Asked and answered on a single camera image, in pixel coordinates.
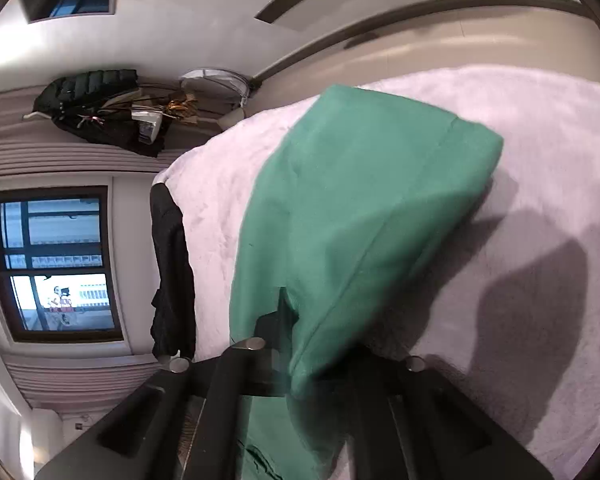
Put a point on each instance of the black puffer jacket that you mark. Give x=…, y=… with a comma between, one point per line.
x=97, y=105

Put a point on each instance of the white textured blanket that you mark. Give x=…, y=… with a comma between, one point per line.
x=530, y=160

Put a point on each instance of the white round fan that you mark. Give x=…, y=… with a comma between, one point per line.
x=215, y=82

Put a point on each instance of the black cloth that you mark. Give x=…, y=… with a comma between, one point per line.
x=172, y=270

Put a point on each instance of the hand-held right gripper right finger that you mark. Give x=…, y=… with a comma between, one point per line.
x=420, y=410

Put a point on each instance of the large dark-framed window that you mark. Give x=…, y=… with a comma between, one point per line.
x=55, y=265

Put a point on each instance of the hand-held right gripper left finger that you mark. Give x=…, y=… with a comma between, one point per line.
x=266, y=341

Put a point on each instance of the green garment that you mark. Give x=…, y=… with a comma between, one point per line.
x=360, y=200

